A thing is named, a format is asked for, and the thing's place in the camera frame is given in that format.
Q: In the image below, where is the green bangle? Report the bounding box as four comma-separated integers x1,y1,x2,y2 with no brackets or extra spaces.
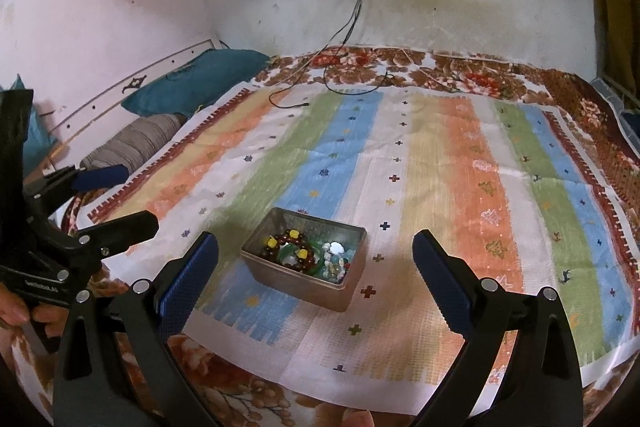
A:
277,244,323,279

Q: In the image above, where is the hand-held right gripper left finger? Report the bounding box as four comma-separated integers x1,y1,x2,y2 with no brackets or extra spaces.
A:
50,231,221,427

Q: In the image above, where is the shell chip bracelet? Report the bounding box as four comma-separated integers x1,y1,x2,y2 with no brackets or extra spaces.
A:
320,241,352,280

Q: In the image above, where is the teal pillow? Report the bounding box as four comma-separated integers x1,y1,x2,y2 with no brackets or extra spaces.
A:
121,49,271,118
15,74,57,172

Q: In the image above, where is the person's right hand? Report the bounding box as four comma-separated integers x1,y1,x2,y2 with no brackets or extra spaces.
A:
345,408,375,427

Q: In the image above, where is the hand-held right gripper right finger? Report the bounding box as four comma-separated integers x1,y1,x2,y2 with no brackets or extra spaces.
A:
412,228,586,427

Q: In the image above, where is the metal tin box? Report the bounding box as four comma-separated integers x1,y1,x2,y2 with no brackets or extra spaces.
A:
240,207,368,313

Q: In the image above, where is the yellow curtain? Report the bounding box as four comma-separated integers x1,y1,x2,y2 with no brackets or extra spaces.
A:
592,0,640,82

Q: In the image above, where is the thin white cord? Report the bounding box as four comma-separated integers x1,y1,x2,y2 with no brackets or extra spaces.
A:
395,49,463,84

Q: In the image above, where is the red bead bracelet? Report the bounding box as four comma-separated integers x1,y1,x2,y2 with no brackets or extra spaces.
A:
260,229,321,270

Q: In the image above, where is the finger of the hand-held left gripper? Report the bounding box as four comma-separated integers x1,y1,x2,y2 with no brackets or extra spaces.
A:
50,210,160,283
22,163,130,219

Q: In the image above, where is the person's left hand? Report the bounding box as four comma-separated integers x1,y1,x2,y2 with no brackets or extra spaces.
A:
0,283,69,334

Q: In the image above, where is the white bed headboard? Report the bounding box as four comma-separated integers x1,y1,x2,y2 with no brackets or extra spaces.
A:
30,38,223,148

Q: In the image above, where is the grey striped pillow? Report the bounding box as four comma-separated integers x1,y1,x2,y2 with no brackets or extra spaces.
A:
80,113,186,172

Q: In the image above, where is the colourful striped mat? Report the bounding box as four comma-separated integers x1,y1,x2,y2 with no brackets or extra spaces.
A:
87,84,640,388

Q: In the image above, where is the black cable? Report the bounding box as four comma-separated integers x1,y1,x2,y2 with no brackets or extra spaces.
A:
322,0,396,96
270,0,366,109

